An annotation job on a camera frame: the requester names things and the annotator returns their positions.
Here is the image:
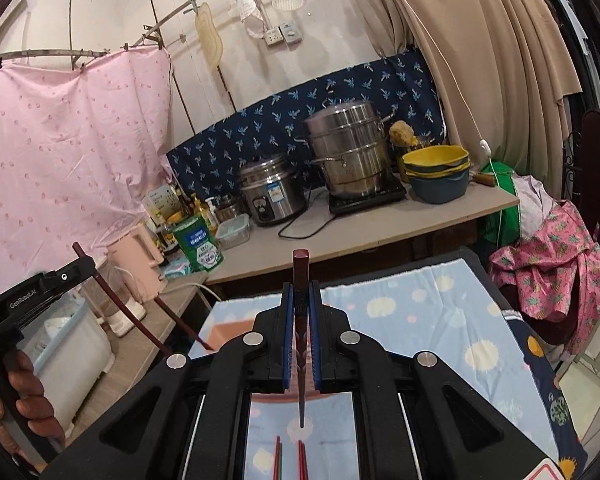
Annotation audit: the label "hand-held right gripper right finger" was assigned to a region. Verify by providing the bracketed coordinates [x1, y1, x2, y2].
[307, 282, 547, 480]

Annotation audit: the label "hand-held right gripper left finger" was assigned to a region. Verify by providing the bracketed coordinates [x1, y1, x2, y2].
[40, 282, 297, 480]

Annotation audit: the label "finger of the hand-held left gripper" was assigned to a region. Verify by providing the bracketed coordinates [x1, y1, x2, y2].
[44, 256, 97, 292]

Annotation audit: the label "dark red chopstick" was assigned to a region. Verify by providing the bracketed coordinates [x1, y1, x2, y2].
[292, 249, 311, 429]
[71, 241, 215, 352]

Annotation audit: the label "person's left hand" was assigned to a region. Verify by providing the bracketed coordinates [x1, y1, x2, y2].
[0, 349, 67, 456]

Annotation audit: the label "pink electric kettle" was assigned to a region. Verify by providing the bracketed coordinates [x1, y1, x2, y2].
[105, 223, 167, 312]

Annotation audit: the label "clear blender jug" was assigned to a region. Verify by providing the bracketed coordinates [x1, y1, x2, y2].
[92, 260, 149, 339]

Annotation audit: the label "white storage box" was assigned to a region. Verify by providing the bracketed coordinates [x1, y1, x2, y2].
[22, 287, 116, 437]

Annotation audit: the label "light blue packet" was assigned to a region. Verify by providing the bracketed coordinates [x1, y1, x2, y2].
[159, 254, 194, 282]

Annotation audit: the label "white carton box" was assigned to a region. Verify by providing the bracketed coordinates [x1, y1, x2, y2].
[146, 185, 181, 227]

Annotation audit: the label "pink curtain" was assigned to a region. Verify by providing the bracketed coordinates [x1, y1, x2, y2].
[0, 47, 174, 301]

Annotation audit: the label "light blue printed cloth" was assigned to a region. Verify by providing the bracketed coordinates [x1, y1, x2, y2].
[200, 257, 556, 480]

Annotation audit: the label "clear food container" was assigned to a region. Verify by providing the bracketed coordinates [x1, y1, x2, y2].
[215, 214, 251, 250]

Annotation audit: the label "green canister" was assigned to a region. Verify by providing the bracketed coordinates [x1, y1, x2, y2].
[172, 214, 226, 274]

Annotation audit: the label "yellow pump bottle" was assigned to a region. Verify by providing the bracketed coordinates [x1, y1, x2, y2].
[202, 196, 220, 234]

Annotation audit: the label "silver rice cooker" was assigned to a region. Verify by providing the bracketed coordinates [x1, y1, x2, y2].
[238, 152, 309, 228]

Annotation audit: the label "black induction cooker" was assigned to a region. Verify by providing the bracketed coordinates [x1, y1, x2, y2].
[327, 180, 409, 216]

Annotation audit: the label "stainless steel steamer pot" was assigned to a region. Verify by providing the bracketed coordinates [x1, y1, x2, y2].
[302, 101, 397, 200]

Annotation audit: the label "blue basin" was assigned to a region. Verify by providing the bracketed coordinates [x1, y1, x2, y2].
[407, 167, 471, 205]

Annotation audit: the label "yellow basin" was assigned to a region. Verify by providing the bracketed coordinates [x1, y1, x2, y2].
[401, 146, 471, 179]

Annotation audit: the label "metal curtain rod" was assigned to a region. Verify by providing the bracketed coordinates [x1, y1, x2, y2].
[0, 0, 277, 70]

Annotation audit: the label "green bag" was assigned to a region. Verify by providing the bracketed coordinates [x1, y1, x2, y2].
[480, 160, 522, 247]

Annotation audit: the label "tan loofah sponge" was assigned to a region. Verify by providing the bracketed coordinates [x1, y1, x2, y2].
[389, 121, 415, 148]

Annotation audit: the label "blue floral cloth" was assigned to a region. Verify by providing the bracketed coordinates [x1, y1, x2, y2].
[166, 52, 448, 207]

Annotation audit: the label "navy printed cloth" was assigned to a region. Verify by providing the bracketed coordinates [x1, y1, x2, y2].
[504, 310, 589, 480]

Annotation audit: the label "pink pineapple print cloth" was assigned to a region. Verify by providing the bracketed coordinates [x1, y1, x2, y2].
[489, 200, 600, 357]

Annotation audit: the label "beige hanging paddle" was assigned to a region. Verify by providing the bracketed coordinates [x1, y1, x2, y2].
[195, 2, 226, 69]

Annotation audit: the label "white hanging bag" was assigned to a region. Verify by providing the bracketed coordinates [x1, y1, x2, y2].
[226, 0, 266, 40]

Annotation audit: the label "beige curtain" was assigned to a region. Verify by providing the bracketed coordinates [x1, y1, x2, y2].
[370, 0, 584, 181]

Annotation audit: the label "dark hanging clothes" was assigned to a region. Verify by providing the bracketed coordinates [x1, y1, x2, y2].
[517, 0, 600, 201]

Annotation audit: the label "black power cable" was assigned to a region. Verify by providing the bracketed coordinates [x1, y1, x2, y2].
[278, 187, 334, 240]

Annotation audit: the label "white cord with switch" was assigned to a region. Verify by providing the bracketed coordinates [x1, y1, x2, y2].
[375, 0, 507, 242]

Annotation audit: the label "white wall socket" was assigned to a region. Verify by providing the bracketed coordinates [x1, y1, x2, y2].
[264, 23, 304, 49]

